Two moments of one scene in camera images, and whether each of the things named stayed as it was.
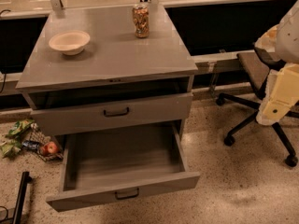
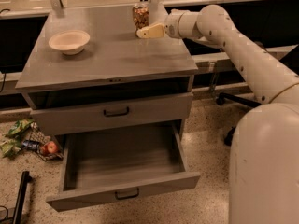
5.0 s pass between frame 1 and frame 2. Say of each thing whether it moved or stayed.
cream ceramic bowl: stayed
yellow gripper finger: moved
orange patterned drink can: stayed
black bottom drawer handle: stayed
